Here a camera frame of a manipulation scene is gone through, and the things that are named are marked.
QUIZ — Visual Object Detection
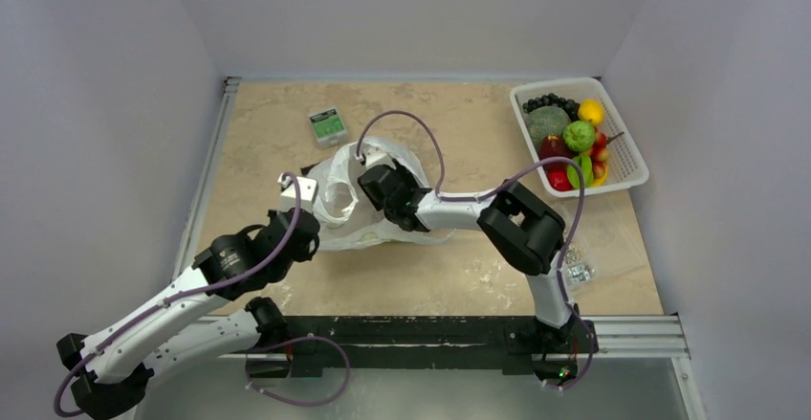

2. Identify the white plastic shopping bag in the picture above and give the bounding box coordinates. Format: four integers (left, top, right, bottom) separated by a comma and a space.
301, 143, 455, 252

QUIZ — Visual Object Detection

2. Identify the dark red fake apple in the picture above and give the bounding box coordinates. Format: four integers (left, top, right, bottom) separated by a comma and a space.
537, 135, 577, 172

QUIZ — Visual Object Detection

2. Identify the dark fake grape bunch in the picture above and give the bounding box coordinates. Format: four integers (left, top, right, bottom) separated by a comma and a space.
522, 93, 580, 122

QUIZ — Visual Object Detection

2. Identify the light green fake guava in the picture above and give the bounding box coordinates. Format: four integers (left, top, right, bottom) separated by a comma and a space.
562, 121, 596, 153

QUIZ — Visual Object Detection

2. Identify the red fake cherry bunch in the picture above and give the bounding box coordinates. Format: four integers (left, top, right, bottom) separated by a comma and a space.
589, 131, 625, 163

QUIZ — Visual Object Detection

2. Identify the yellow fake lemon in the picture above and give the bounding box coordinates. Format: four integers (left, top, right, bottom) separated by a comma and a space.
578, 99, 605, 127

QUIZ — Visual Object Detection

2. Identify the green fake fruit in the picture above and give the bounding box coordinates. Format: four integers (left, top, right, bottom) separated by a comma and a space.
565, 155, 594, 189

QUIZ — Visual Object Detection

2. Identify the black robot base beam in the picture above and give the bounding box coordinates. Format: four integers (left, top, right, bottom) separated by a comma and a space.
244, 298, 599, 384

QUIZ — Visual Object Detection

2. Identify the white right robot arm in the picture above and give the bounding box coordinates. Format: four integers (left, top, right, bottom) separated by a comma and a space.
357, 162, 575, 350

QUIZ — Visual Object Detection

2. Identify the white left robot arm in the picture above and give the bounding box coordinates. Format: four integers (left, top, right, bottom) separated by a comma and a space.
55, 210, 320, 419

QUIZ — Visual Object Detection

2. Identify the green fake melon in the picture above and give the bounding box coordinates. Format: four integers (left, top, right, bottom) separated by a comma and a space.
526, 106, 571, 148

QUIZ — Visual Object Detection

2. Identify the yellow fake banana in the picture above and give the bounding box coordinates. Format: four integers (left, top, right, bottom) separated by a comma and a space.
590, 162, 609, 188

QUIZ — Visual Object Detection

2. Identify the green labelled screw box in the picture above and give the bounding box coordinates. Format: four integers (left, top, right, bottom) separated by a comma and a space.
307, 107, 350, 149

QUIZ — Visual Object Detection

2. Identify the clear compartment screw organizer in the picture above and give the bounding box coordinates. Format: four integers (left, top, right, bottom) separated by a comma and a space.
561, 243, 597, 290

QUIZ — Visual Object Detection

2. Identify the white plastic basket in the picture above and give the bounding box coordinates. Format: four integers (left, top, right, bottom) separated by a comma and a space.
509, 77, 649, 196

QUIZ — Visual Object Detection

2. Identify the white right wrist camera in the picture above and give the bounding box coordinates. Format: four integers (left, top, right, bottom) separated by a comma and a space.
359, 149, 391, 169

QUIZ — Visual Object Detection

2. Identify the aluminium frame rail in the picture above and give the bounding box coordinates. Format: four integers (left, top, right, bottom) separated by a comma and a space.
171, 76, 243, 280

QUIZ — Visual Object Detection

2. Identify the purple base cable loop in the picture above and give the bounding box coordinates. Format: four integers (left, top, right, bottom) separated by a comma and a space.
244, 330, 352, 407

